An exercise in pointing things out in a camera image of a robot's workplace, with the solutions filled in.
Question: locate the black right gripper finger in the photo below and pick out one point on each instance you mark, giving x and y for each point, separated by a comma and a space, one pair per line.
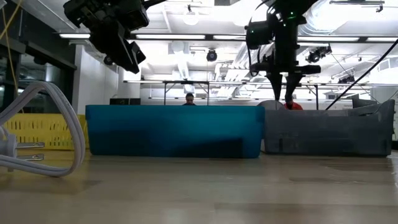
293, 82
276, 82

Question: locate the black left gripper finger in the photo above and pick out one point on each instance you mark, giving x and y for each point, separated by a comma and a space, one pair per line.
118, 51
140, 53

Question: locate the black ceiling spotlight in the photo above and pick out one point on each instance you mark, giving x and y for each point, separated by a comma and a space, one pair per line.
108, 61
317, 54
211, 55
346, 79

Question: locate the person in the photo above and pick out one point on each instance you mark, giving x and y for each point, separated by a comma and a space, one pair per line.
189, 98
295, 106

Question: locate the black background table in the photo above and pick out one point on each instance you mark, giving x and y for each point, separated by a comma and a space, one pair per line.
186, 82
316, 93

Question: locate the ceiling strip light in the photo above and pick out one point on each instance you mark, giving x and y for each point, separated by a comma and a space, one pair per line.
329, 39
228, 37
382, 39
171, 36
74, 36

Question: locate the black flat box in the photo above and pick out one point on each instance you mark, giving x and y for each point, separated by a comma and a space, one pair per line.
124, 101

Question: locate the dark grey plastic bin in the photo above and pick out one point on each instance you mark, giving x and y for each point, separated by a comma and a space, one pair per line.
326, 133

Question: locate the grey chair back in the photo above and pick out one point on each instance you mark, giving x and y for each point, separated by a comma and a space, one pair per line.
363, 103

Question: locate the teal plastic bin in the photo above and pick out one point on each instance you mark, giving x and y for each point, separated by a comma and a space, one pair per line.
171, 130

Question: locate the yellow plastic basket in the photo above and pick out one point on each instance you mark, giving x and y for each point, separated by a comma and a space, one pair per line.
46, 130

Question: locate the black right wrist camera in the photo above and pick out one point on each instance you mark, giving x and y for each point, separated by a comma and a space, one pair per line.
258, 34

